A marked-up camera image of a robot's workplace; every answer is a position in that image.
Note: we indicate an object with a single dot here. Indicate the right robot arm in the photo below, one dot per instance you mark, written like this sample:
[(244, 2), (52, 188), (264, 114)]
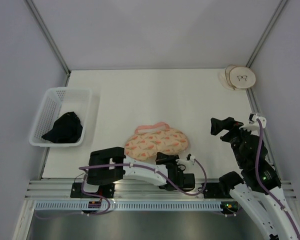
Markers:
[(257, 189)]

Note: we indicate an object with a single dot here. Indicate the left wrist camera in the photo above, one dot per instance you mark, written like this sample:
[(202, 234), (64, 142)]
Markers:
[(189, 161)]

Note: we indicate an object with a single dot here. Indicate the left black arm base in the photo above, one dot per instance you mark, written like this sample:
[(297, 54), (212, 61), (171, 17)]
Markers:
[(106, 191)]

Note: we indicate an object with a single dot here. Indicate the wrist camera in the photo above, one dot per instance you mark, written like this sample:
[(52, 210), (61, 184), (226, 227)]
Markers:
[(189, 161), (256, 122)]

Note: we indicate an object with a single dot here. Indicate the white slotted cable duct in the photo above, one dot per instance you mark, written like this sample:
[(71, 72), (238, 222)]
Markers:
[(212, 206)]

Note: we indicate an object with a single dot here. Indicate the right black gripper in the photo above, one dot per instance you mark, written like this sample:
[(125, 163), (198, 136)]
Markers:
[(228, 123)]

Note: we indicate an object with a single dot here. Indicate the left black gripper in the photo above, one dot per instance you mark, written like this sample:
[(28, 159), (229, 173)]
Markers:
[(161, 158)]

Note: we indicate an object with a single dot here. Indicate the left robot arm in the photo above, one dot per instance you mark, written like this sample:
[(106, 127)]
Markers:
[(109, 165)]

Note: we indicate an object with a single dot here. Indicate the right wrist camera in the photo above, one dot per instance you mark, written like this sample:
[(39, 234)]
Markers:
[(256, 122)]

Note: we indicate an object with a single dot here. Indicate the black garment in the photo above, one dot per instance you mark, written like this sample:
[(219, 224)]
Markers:
[(67, 129)]

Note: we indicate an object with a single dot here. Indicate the floral laundry bag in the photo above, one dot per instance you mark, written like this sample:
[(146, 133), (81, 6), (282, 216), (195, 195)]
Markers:
[(148, 140)]

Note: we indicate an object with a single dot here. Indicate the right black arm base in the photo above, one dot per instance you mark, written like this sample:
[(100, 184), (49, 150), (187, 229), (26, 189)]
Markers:
[(212, 190)]

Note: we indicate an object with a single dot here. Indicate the white plastic basket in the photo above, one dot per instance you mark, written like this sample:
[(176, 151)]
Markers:
[(56, 102)]

